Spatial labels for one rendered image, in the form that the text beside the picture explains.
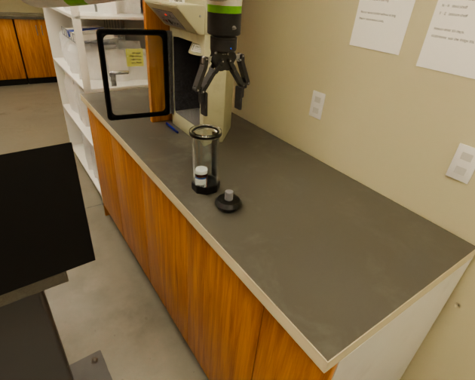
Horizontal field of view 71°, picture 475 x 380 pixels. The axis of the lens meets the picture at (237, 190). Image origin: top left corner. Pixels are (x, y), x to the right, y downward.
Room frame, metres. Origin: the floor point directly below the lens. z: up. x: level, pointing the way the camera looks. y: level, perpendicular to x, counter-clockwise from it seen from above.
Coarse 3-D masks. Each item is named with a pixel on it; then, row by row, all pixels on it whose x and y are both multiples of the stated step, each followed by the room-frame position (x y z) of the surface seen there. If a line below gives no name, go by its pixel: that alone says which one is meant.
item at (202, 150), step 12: (192, 132) 1.01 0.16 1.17; (204, 132) 1.08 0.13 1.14; (216, 132) 1.06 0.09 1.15; (192, 144) 1.02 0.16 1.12; (204, 144) 0.99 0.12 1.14; (216, 144) 1.02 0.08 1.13; (192, 156) 1.02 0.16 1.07; (204, 156) 0.99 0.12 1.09; (216, 156) 1.02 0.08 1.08; (204, 168) 0.99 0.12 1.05; (216, 168) 1.02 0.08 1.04; (204, 180) 0.99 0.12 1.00; (216, 180) 1.02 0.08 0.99
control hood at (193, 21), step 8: (144, 0) 1.59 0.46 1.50; (152, 0) 1.52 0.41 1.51; (160, 0) 1.52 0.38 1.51; (168, 0) 1.57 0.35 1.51; (152, 8) 1.59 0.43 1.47; (160, 8) 1.51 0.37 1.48; (168, 8) 1.43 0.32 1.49; (176, 8) 1.35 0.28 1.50; (184, 8) 1.36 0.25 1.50; (192, 8) 1.38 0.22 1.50; (200, 8) 1.40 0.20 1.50; (176, 16) 1.42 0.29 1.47; (184, 16) 1.36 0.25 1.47; (192, 16) 1.38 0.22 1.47; (200, 16) 1.39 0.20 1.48; (184, 24) 1.43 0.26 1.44; (192, 24) 1.38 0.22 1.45; (200, 24) 1.40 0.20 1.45; (192, 32) 1.44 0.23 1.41; (200, 32) 1.40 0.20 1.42
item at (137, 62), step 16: (96, 32) 1.49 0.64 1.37; (112, 48) 1.52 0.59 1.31; (128, 48) 1.55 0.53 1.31; (144, 48) 1.59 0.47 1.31; (160, 48) 1.63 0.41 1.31; (112, 64) 1.51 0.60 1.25; (128, 64) 1.55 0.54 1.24; (144, 64) 1.59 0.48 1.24; (160, 64) 1.62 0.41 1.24; (128, 80) 1.55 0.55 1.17; (144, 80) 1.58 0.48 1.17; (160, 80) 1.62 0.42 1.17; (112, 96) 1.51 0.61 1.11; (128, 96) 1.54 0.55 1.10; (144, 96) 1.58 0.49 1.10; (160, 96) 1.62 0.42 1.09; (128, 112) 1.54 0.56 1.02; (144, 112) 1.58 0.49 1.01
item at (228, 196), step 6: (228, 192) 0.92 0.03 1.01; (216, 198) 0.93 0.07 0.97; (222, 198) 0.92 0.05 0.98; (228, 198) 0.91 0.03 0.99; (234, 198) 0.93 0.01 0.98; (216, 204) 0.90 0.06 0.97; (222, 204) 0.89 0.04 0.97; (228, 204) 0.89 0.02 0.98; (234, 204) 0.90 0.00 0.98; (240, 204) 0.91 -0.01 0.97; (222, 210) 0.90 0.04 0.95; (228, 210) 0.89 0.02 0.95; (234, 210) 0.90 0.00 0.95
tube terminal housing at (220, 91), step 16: (192, 0) 1.49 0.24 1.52; (176, 32) 1.61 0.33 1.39; (208, 48) 1.42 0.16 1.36; (208, 64) 1.42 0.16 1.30; (224, 80) 1.47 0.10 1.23; (208, 96) 1.42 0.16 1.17; (224, 96) 1.47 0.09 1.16; (208, 112) 1.43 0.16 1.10; (224, 112) 1.48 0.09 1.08; (224, 128) 1.50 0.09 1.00
